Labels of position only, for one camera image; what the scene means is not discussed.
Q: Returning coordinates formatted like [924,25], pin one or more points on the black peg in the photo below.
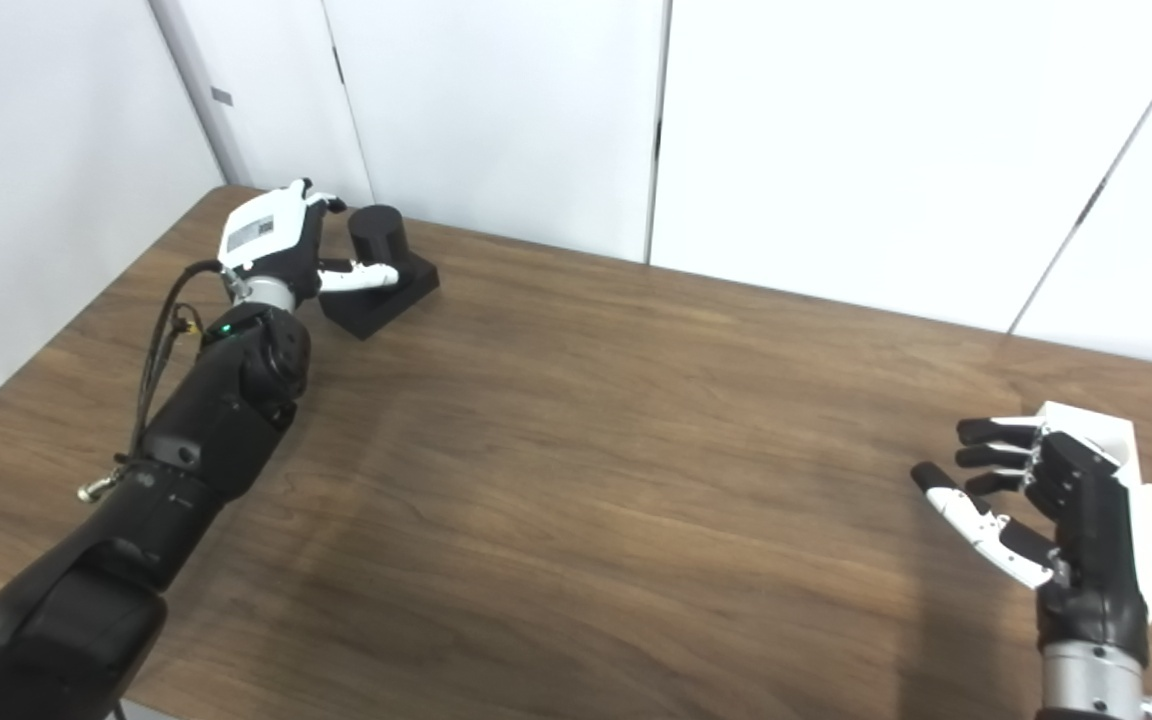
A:
[376,240]

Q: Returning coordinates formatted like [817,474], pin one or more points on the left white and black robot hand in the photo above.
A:
[266,230]

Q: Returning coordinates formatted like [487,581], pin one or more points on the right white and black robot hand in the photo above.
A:
[1096,560]

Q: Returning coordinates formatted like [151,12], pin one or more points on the grey wall post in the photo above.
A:
[211,125]

